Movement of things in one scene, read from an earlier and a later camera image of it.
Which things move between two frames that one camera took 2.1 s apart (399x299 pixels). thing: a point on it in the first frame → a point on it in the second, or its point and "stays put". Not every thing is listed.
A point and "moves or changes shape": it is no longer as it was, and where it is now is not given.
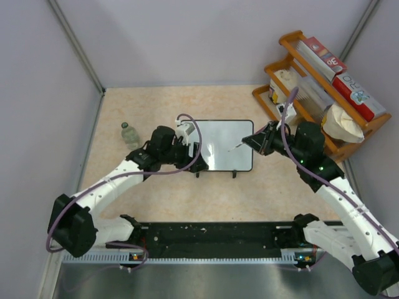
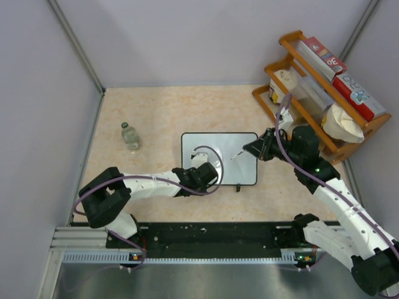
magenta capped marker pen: (235, 146) → (234, 156)
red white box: (367, 106) stays put
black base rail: (214, 237) stays put
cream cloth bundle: (340, 125) stays put
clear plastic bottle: (130, 136) stays put
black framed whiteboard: (222, 147) moves or changes shape
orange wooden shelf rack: (299, 82) stays put
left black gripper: (187, 159) → (203, 189)
